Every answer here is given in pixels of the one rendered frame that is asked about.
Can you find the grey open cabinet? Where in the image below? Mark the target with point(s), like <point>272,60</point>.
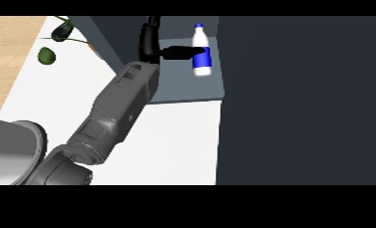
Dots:
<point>191,87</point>

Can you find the green leafy plant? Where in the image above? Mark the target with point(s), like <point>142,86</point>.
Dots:
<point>48,56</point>

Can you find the dark grey cabinet door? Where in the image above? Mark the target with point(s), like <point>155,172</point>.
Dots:
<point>298,102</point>

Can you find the grey round object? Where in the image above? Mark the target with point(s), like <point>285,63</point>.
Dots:
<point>17,149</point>

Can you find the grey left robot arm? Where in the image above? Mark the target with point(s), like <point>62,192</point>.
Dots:
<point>117,106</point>

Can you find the white and blue water bottle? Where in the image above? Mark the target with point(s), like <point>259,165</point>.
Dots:
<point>201,62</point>

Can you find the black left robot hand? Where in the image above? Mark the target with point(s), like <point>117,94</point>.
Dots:
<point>149,44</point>

